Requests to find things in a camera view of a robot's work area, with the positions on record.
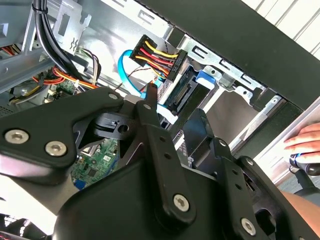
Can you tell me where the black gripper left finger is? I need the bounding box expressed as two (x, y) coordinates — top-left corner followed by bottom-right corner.
(0, 83), (198, 223)

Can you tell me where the power wire black connector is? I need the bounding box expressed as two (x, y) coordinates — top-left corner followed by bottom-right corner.
(128, 34), (188, 83)

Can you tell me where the hard disk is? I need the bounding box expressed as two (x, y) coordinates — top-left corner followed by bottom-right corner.
(149, 64), (216, 123)

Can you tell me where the person's hand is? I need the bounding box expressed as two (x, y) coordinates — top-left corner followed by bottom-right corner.
(283, 123), (320, 158)

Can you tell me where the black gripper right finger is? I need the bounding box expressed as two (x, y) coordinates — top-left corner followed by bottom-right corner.
(183, 108), (301, 240)

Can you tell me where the blue data wire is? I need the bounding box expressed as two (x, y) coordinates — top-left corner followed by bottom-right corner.
(116, 49), (161, 107)

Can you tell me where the round black tool blue ring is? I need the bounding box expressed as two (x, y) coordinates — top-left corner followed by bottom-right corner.
(289, 152), (320, 176)

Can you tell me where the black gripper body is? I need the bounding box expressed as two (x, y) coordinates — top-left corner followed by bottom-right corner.
(51, 159), (241, 240)

